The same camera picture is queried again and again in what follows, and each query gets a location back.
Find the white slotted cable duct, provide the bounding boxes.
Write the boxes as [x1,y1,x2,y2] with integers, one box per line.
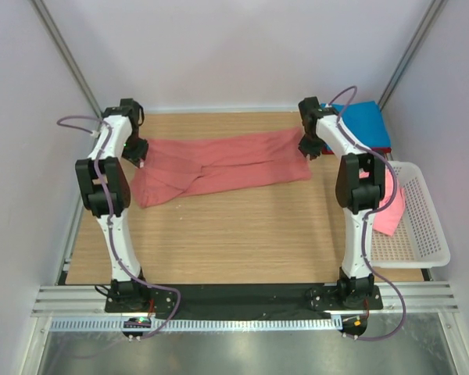
[50,316,342,333]

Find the folded blue t-shirt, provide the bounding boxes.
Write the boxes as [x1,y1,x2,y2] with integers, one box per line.
[342,101,392,153]

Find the aluminium frame rail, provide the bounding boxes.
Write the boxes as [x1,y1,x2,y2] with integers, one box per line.
[31,281,459,317]

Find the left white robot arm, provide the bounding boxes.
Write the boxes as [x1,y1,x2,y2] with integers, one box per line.
[75,98,150,313]

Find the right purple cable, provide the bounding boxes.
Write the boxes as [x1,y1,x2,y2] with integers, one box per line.
[328,86,407,341]

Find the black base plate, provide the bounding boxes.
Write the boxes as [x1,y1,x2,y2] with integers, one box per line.
[95,281,383,320]

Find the salmon pink t-shirt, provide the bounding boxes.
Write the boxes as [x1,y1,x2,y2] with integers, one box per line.
[131,127,312,208]

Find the bright pink t-shirt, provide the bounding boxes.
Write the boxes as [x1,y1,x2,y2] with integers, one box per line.
[373,168,406,237]

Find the folded red t-shirt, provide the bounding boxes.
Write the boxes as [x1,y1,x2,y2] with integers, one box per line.
[322,145,392,156]

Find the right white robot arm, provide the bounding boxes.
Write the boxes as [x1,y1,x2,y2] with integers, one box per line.
[298,97,386,309]

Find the white plastic basket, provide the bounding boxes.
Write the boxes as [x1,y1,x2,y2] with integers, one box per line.
[338,161,452,270]

